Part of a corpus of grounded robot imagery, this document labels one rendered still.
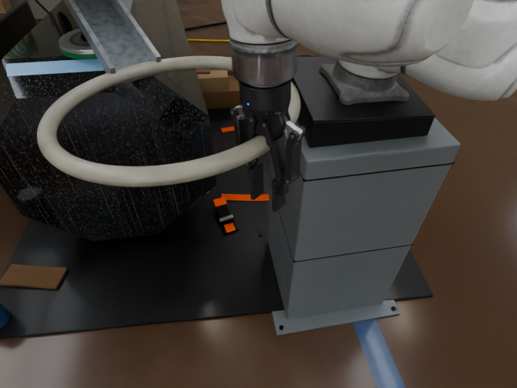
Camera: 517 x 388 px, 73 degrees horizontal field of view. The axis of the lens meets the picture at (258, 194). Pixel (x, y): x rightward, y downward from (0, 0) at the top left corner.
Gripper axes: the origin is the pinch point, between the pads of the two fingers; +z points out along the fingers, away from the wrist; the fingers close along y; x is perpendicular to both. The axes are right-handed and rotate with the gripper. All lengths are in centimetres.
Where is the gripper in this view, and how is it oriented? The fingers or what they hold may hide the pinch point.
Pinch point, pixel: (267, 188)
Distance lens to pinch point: 62.9
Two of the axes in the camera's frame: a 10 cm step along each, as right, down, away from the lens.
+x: -6.5, 5.1, -5.6
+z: 0.4, 7.6, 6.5
